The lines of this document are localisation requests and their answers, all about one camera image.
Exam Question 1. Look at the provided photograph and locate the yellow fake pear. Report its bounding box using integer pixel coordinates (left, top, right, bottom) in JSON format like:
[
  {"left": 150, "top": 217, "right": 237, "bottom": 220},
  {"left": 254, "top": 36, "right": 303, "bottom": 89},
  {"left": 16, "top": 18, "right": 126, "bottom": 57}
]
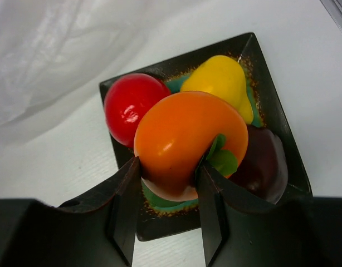
[{"left": 180, "top": 55, "right": 254, "bottom": 124}]

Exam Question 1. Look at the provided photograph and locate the orange fake persimmon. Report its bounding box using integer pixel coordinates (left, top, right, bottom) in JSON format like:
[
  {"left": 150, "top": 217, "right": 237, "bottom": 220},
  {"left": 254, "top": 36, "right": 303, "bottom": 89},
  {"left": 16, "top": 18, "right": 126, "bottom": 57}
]
[{"left": 134, "top": 91, "right": 248, "bottom": 202}]

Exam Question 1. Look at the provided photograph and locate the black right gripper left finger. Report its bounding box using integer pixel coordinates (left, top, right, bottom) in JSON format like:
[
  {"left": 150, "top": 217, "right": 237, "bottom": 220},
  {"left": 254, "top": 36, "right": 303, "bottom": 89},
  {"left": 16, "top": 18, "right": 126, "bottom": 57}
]
[{"left": 0, "top": 157, "right": 140, "bottom": 266}]

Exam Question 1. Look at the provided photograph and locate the translucent printed plastic bag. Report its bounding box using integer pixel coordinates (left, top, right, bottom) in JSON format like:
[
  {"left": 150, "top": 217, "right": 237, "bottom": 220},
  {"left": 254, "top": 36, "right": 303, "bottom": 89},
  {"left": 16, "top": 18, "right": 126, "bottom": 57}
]
[{"left": 0, "top": 1, "right": 208, "bottom": 146}]

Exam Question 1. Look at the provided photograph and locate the dark maroon fake fruit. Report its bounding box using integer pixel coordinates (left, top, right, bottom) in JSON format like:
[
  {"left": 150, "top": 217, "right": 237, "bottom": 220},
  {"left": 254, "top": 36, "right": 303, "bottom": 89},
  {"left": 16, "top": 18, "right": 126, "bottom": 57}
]
[{"left": 229, "top": 125, "right": 289, "bottom": 204}]

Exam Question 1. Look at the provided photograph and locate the aluminium table edge rail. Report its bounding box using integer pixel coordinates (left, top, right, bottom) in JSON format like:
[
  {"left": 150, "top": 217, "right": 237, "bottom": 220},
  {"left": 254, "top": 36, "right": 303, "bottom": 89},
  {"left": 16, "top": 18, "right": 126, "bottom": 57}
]
[{"left": 320, "top": 0, "right": 342, "bottom": 31}]

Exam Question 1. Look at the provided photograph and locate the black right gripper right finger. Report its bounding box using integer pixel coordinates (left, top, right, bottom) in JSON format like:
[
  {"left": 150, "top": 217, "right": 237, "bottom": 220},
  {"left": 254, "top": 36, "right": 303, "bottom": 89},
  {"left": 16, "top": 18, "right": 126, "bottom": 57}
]
[{"left": 197, "top": 163, "right": 342, "bottom": 266}]

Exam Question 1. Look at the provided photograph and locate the red fake apple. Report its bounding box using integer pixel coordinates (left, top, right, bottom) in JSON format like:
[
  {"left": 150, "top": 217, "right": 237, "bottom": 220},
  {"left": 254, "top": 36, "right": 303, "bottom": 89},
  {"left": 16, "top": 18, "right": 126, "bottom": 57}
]
[{"left": 104, "top": 73, "right": 171, "bottom": 148}]

